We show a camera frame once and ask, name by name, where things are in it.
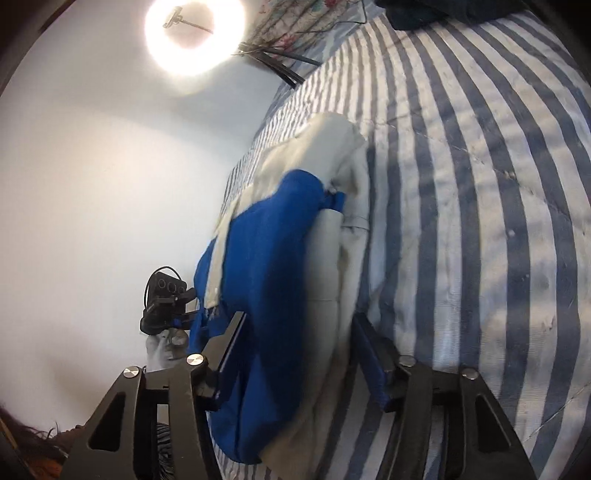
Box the beige and blue jacket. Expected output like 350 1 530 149
189 112 370 479

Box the left hand in grey glove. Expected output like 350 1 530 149
145 328 188 372

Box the blue white striped quilt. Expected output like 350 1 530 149
224 8 590 479

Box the black tripod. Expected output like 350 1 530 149
235 42 322 89

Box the folded floral blanket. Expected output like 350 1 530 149
243 0 375 52

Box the dark teal garment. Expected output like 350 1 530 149
375 0 525 31

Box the black cable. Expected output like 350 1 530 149
143 265 184 310

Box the ring light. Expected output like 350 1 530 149
143 1 246 95

